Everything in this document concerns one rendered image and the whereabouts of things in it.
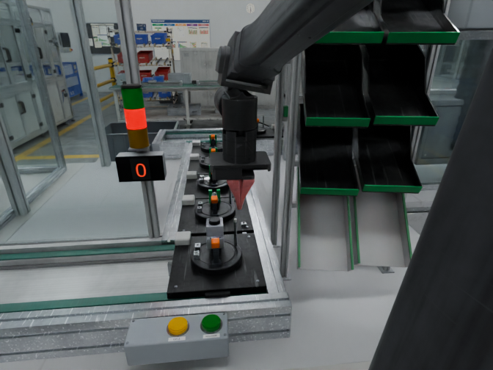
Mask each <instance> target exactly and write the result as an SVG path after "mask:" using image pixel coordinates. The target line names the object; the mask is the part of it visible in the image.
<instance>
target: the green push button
mask: <svg viewBox="0 0 493 370"><path fill-rule="evenodd" d="M220 326H221V319H220V318H219V317H218V316H217V315H215V314H209V315H207V316H205V317H204V318H203V319H202V328H203V329H204V330H205V331H207V332H214V331H216V330H218V329H219V328H220Z"/></svg>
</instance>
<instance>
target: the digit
mask: <svg viewBox="0 0 493 370"><path fill-rule="evenodd" d="M130 164H131V173H132V178H133V180H145V179H151V176H150V165H149V160H148V158H145V159H130Z"/></svg>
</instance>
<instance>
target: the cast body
mask: <svg viewBox="0 0 493 370"><path fill-rule="evenodd" d="M206 236H207V249H213V248H212V247H211V239H212V238H213V237H218V238H219V244H220V248H224V226H223V218H222V217H220V218H219V217H211V218H207V219H206Z"/></svg>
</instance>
